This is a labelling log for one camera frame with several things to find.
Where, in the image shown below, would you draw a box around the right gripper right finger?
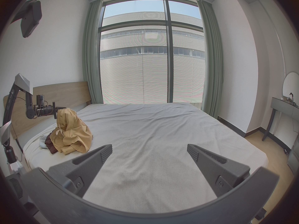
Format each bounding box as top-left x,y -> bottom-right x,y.
187,144 -> 251,198

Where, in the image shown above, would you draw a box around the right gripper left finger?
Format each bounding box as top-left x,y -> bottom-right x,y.
47,144 -> 113,198

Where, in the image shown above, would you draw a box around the tan shorts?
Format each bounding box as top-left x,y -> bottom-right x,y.
50,108 -> 94,154

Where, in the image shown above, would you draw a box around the bed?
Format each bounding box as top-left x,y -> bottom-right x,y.
3,81 -> 269,214

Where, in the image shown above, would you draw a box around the pale grey garment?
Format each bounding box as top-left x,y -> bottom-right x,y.
38,135 -> 50,149

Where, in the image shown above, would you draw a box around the brown garment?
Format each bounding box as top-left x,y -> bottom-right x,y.
44,133 -> 58,154

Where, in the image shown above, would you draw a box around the grey dressing table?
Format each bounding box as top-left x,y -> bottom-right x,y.
262,97 -> 299,142

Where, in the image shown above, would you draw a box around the round mirror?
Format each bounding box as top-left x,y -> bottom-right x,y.
282,72 -> 299,100

